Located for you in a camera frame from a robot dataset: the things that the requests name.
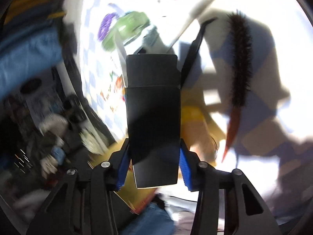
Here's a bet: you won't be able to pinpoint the black rectangular box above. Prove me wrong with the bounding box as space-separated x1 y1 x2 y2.
125 54 181 188

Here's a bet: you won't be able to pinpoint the black tweezers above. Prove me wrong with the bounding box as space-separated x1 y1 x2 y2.
180 17 218 88

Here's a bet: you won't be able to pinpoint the green bottle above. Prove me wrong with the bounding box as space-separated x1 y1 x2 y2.
102 11 150 52

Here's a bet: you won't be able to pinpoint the round bristle hair brush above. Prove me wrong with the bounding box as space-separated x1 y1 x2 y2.
222 11 253 159

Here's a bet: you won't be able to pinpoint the blue white checkered mat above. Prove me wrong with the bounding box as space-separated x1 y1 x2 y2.
80 0 312 219

